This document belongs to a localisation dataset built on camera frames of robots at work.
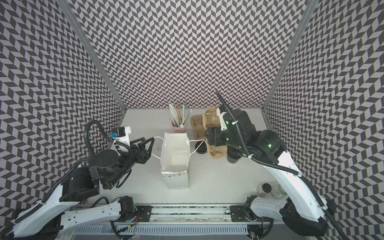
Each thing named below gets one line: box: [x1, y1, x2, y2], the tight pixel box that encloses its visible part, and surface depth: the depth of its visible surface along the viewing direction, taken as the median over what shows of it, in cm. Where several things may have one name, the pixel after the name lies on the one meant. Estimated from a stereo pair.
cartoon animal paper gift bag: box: [160, 132, 191, 190], surface depth 75 cm
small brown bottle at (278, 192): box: [271, 185, 287, 200], surface depth 77 cm
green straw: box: [180, 109, 193, 128], surface depth 95 cm
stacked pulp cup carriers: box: [190, 114, 207, 140], surface depth 104 cm
